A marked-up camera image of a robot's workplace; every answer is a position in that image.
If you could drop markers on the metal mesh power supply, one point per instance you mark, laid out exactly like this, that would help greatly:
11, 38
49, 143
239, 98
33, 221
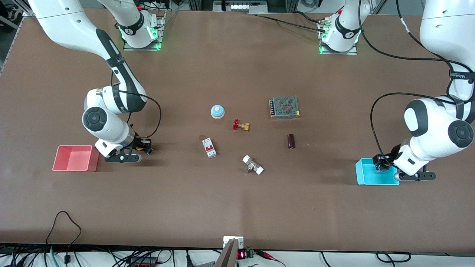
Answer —
285, 106

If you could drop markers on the blue white dome button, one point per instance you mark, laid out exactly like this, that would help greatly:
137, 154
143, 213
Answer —
217, 111

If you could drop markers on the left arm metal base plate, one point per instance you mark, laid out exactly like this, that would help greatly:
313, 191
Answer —
337, 53

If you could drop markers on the metal valve white ends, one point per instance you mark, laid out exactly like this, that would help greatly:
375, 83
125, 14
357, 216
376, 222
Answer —
248, 160

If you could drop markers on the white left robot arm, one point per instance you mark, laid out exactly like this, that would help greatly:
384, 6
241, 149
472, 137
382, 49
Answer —
434, 126

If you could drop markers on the metal control device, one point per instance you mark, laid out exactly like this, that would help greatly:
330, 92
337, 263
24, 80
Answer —
241, 6

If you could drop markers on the white mounting bracket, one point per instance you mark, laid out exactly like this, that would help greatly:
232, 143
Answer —
240, 243

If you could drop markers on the pink plastic box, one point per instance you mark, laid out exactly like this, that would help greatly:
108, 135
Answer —
74, 159

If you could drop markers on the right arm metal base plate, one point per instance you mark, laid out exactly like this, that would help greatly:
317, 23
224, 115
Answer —
141, 48

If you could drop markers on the aluminium camera mount bar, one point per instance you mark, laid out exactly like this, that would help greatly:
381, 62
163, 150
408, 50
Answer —
227, 256

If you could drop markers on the white circuit breaker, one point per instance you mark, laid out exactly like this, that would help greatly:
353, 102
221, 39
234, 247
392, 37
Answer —
209, 147

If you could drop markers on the aluminium frame profile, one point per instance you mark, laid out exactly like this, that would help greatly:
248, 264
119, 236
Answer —
13, 37

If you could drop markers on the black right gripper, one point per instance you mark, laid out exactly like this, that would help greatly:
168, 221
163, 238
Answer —
138, 143

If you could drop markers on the yellow push button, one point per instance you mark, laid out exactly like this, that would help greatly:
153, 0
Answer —
140, 148

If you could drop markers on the dark brown cylindrical capacitor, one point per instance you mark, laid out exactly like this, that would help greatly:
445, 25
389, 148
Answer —
291, 141

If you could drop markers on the red push button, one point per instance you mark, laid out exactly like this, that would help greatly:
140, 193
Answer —
382, 168

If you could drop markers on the cyan plastic box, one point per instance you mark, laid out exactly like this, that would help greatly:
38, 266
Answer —
367, 178

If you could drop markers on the red LED display module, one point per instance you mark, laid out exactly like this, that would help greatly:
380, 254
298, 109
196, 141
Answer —
241, 255

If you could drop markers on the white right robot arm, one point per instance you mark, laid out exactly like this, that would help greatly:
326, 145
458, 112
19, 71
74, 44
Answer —
66, 26

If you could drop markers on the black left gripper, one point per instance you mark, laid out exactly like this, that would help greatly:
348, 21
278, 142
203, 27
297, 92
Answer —
390, 157

